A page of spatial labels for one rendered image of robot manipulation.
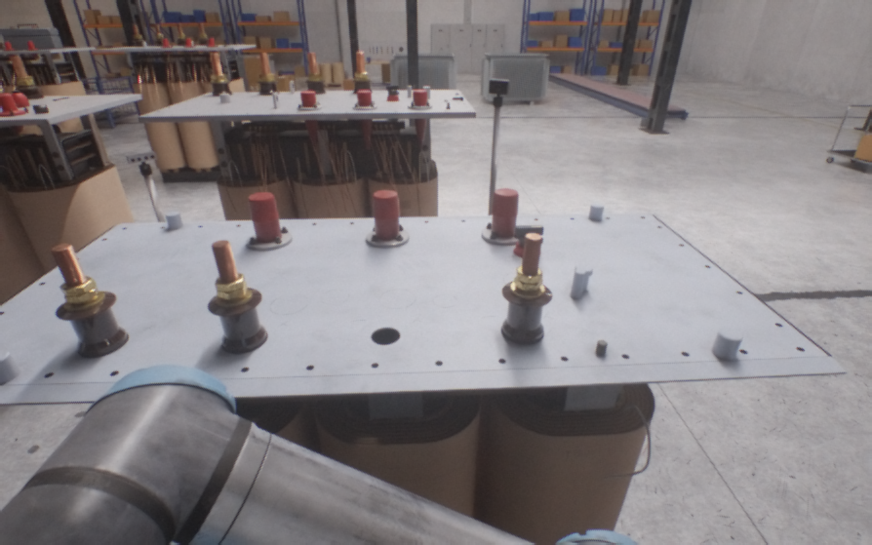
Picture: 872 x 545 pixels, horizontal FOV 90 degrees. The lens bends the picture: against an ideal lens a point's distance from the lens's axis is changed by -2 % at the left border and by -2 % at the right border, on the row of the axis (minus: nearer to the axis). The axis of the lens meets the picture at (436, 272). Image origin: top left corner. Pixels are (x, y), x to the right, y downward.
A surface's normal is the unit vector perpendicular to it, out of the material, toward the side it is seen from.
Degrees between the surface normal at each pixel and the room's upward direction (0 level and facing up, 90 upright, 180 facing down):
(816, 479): 0
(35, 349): 0
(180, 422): 35
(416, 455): 90
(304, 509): 45
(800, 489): 0
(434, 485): 90
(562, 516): 90
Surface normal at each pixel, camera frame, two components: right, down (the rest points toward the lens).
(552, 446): -0.10, 0.48
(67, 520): 0.38, -0.62
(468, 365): 0.00, -0.88
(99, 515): 0.57, -0.62
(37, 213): 0.13, 0.48
